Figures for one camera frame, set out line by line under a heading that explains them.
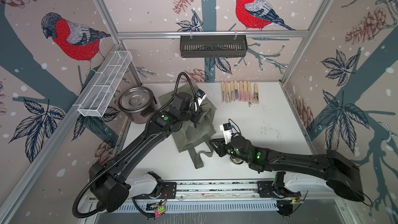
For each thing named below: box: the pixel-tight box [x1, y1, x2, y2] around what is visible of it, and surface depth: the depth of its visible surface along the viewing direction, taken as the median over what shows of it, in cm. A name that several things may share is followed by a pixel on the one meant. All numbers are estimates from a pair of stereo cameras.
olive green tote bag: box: [158, 81, 217, 169], surface depth 84 cm
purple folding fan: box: [234, 79, 239, 102], surface depth 120 cm
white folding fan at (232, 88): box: [230, 80, 235, 102], surface depth 120 cm
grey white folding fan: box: [252, 82, 260, 105], surface depth 116 cm
